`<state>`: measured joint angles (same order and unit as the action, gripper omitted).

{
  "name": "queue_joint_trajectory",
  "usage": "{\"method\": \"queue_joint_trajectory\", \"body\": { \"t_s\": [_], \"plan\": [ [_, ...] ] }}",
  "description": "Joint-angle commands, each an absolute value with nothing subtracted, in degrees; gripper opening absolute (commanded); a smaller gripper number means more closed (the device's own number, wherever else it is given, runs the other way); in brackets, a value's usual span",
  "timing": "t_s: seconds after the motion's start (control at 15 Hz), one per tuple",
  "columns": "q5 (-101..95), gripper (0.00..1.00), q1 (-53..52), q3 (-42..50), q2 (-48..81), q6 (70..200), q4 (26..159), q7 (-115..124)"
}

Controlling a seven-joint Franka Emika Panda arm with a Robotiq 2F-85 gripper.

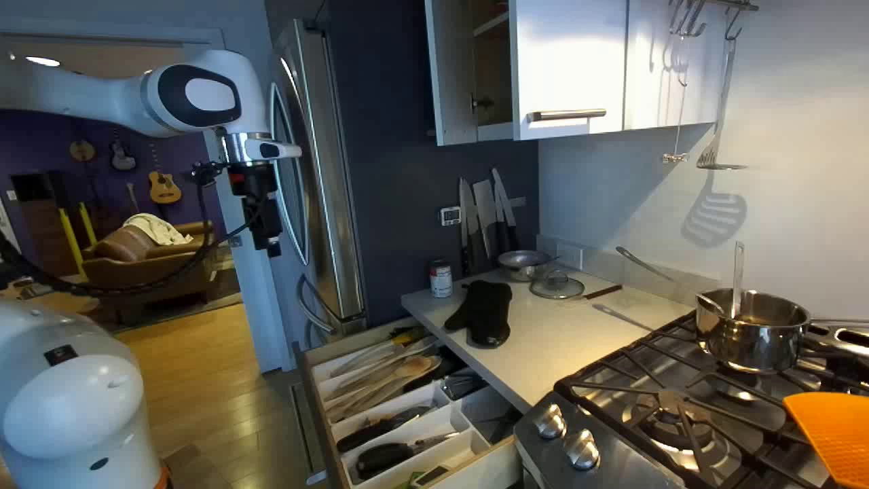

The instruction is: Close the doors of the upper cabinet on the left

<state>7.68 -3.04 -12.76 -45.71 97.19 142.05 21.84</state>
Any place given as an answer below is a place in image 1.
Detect gas stove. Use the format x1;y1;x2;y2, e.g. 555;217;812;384
517;316;867;489

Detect steel spoon in pot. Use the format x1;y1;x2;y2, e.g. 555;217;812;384
729;243;744;321

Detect white wall outlet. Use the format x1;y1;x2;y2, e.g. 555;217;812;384
440;207;463;225

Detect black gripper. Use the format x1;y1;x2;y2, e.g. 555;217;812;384
228;164;284;258

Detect stainless steel refrigerator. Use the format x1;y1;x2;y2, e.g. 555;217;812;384
269;20;368;336

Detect acoustic guitar on wall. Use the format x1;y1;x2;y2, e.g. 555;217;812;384
149;149;182;207

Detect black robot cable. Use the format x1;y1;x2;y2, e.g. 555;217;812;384
0;161;266;297

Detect open utensil drawer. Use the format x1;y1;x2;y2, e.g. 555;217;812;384
297;321;520;489

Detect small steel bowl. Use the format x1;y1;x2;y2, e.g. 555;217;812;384
500;249;547;282

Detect brown armchair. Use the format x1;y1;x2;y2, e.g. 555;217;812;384
85;213;218;323

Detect small white can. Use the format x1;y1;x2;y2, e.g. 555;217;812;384
430;264;453;298

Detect glass pot lid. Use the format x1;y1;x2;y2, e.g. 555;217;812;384
529;274;585;301

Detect white cabinet door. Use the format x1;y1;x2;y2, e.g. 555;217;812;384
425;0;478;146
512;0;627;142

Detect orange plastic object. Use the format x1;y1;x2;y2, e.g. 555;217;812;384
785;391;869;489

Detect stainless steel pot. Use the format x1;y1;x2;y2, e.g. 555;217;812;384
692;286;869;376

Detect knives on magnetic strip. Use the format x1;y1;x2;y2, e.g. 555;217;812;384
460;171;520;274

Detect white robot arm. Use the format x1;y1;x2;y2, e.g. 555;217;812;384
0;50;299;489

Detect black oven mitt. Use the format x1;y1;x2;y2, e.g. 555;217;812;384
447;281;513;347

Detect white upper cabinet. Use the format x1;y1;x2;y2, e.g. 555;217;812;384
467;0;733;144

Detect hanging slotted spatula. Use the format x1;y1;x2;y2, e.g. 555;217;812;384
681;35;748;248

